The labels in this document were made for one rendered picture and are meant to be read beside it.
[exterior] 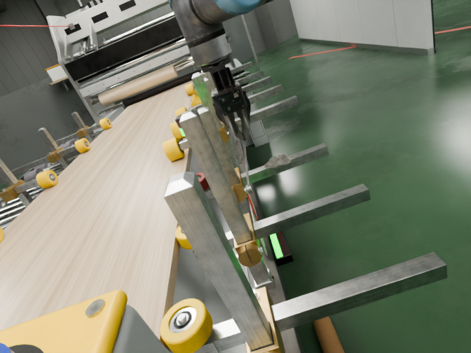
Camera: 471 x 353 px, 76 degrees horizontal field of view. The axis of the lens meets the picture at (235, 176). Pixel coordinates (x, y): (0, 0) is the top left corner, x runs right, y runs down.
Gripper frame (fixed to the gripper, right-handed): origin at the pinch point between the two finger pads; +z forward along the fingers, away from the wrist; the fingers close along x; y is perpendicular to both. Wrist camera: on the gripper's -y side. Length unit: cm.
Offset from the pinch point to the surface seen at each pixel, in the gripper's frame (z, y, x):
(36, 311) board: 11, 27, -55
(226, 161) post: 6.0, -1.6, -7.2
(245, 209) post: 23.4, -1.6, -7.5
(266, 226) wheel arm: 16.4, 19.1, -2.3
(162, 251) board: 10.8, 22.5, -25.6
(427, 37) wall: 79, -314, 252
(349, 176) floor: 101, -116, 61
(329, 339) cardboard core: 93, 1, 3
